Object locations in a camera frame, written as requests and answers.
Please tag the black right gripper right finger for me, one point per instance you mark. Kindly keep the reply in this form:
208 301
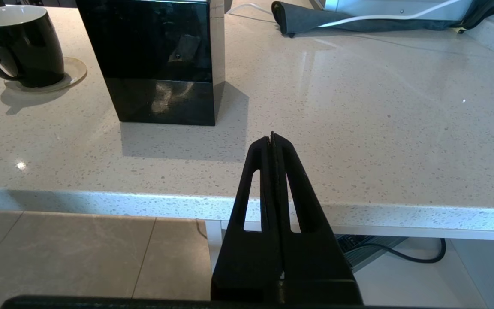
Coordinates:
315 266

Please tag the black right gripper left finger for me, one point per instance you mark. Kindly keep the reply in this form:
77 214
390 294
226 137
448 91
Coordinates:
251 257

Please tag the grey power strip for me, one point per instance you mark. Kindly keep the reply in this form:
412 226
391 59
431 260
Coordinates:
367 251

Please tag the black tissue box white top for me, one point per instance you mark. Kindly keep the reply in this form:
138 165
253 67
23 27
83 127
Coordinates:
157 64

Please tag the dark grey cloth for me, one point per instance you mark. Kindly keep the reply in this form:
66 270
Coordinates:
307 21

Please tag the translucent round coaster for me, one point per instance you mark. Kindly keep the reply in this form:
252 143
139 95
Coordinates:
75 71

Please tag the black mug white inside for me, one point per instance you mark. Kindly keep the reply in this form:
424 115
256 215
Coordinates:
28 47

